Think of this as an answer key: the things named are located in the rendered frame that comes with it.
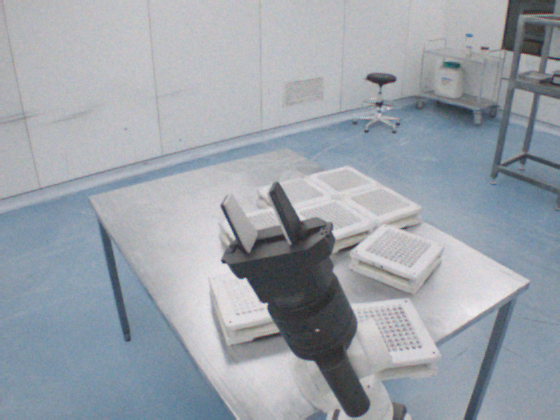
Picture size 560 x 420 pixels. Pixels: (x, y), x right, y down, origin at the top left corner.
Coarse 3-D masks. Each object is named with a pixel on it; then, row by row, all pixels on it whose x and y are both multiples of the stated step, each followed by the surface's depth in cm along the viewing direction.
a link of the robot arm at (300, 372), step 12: (288, 360) 60; (300, 360) 58; (300, 372) 57; (300, 384) 57; (312, 384) 57; (372, 384) 64; (312, 396) 58; (324, 396) 60; (372, 396) 65; (324, 408) 62; (336, 408) 64
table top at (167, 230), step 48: (144, 192) 219; (192, 192) 218; (240, 192) 218; (144, 240) 182; (192, 240) 182; (432, 240) 182; (144, 288) 158; (192, 288) 156; (384, 288) 156; (432, 288) 155; (480, 288) 155; (528, 288) 159; (192, 336) 136; (432, 336) 135; (240, 384) 120; (288, 384) 120
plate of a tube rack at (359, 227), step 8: (328, 200) 195; (336, 200) 195; (304, 208) 189; (352, 208) 189; (304, 216) 183; (360, 216) 184; (352, 224) 178; (360, 224) 178; (368, 224) 178; (336, 232) 173; (344, 232) 173; (352, 232) 174; (360, 232) 176
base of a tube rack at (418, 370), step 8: (392, 368) 121; (400, 368) 121; (408, 368) 121; (416, 368) 121; (424, 368) 121; (376, 376) 119; (384, 376) 119; (392, 376) 119; (400, 376) 120; (408, 376) 120; (416, 376) 121; (424, 376) 121
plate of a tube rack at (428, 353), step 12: (384, 300) 139; (396, 300) 139; (408, 300) 139; (408, 312) 134; (420, 324) 129; (420, 336) 125; (420, 348) 121; (432, 348) 121; (396, 360) 118; (408, 360) 118; (420, 360) 118; (432, 360) 119
